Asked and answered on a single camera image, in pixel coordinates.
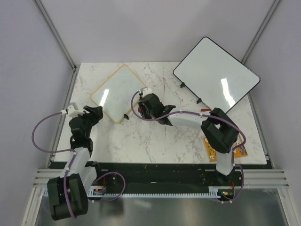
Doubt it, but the brown red eraser block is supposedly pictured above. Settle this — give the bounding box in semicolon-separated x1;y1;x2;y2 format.
200;108;211;112

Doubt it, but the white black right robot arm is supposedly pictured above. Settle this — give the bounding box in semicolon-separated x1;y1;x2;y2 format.
133;88;241;186

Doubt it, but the black-framed large whiteboard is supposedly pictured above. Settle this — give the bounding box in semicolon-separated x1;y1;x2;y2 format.
173;37;261;113

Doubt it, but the yellow-framed small whiteboard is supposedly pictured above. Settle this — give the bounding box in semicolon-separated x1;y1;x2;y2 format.
90;64;146;123

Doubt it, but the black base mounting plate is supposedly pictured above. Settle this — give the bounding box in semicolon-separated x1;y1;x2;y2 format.
87;161;263;193

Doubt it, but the aluminium extrusion rail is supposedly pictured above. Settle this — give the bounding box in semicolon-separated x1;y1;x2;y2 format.
33;169;289;188

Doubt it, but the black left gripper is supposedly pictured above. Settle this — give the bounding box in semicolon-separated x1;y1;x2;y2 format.
73;105;103;138

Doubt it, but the orange picture book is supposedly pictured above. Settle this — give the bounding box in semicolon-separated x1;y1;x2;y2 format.
202;137;248;162

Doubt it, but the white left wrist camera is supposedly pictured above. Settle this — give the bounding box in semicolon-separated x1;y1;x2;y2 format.
66;102;83;118

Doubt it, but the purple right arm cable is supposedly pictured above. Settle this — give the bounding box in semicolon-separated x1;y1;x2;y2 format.
130;90;247;204

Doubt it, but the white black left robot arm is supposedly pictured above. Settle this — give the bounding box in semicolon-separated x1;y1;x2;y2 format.
47;103;103;220

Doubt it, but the white slotted cable duct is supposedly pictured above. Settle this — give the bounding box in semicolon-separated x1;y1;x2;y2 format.
87;187;235;198

